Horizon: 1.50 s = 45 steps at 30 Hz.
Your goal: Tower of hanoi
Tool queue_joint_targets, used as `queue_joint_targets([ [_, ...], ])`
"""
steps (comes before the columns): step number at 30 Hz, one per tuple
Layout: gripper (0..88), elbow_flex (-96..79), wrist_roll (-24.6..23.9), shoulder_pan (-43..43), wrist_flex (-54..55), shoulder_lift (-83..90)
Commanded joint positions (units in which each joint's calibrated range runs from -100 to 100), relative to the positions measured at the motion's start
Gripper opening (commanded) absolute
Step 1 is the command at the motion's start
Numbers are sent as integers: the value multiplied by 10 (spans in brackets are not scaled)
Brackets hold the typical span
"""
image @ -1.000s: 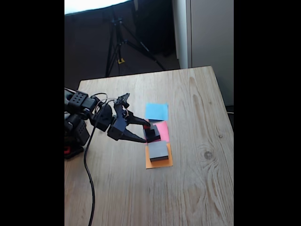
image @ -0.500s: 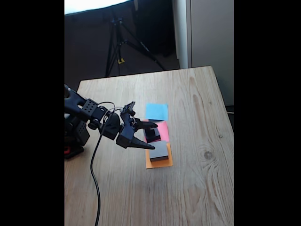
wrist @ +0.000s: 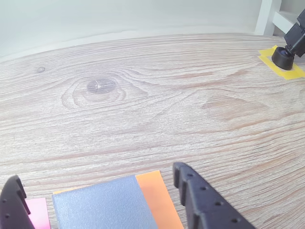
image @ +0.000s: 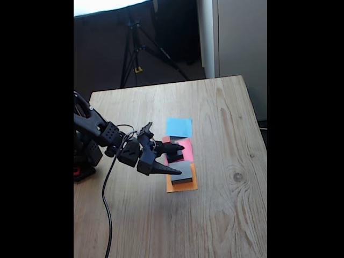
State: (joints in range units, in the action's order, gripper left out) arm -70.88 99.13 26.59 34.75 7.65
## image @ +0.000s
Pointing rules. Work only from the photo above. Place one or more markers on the small black cube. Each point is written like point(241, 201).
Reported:
point(172, 154)

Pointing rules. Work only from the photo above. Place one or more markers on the small red cube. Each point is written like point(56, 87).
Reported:
point(166, 139)

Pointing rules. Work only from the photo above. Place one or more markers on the medium black block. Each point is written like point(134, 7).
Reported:
point(178, 159)

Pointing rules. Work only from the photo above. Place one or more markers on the large black block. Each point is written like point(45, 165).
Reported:
point(186, 172)

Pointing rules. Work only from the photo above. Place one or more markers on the pink paper sheet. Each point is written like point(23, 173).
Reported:
point(188, 153)

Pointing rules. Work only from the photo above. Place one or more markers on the blue paper sheet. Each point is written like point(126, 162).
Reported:
point(179, 127)

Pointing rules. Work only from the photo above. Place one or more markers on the orange paper sheet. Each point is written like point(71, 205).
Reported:
point(182, 188)

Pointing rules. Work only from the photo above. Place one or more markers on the red base clamp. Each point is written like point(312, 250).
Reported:
point(76, 171)

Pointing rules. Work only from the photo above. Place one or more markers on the yellow tripod tag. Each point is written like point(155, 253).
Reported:
point(138, 70)

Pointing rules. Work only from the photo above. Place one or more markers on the black tripod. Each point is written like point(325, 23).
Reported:
point(164, 53)

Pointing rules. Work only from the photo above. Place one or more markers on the white cabinet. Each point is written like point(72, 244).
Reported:
point(242, 40)

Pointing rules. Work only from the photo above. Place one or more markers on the bright white panel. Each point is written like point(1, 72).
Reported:
point(107, 5)

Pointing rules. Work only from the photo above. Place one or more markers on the bare circuit board camera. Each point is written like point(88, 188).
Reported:
point(146, 128)

